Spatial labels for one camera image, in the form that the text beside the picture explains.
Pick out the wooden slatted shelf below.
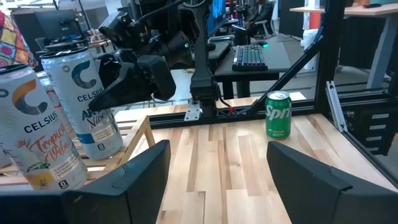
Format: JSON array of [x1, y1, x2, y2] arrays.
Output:
[[0, 114, 156, 187]]

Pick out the large dark screen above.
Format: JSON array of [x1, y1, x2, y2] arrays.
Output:
[[33, 8, 80, 43]]

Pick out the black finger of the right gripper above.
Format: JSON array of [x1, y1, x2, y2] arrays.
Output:
[[98, 53, 123, 90], [88, 62, 157, 111]]

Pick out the silver mounting bracket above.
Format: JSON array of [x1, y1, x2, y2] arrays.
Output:
[[184, 98, 202, 122]]

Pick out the green Sprite soda can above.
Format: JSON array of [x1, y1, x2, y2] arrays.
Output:
[[265, 90, 293, 140]]

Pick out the blue-screen monitor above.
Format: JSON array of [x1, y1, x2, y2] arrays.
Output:
[[206, 0, 228, 35]]

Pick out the blue backlit keyboard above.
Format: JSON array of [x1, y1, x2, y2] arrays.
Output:
[[232, 44, 269, 72]]

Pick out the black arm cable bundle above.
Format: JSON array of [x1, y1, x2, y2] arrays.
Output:
[[217, 93, 251, 116]]

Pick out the colourful patchwork cloth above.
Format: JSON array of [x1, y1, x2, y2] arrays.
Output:
[[0, 11, 39, 68]]

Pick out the wooden-top desk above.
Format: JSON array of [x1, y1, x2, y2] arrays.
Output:
[[289, 2, 398, 91]]

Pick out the black metal table frame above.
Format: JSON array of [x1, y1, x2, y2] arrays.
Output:
[[148, 0, 398, 189]]

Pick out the silver Diet Coke can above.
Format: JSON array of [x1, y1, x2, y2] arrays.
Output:
[[46, 77, 74, 138]]

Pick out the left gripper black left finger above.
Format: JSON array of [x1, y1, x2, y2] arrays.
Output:
[[0, 139, 172, 224]]

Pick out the person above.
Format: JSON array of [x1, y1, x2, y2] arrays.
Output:
[[244, 0, 278, 39]]

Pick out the dark keyboard desk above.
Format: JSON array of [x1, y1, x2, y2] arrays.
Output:
[[213, 42, 294, 101]]

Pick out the black box white labels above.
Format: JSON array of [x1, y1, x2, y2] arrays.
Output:
[[349, 102, 398, 157]]

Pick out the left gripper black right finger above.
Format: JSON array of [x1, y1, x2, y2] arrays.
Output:
[[266, 141, 398, 224]]

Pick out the white Celsius slim can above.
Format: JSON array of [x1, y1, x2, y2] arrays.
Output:
[[0, 63, 90, 191], [40, 46, 124, 161]]

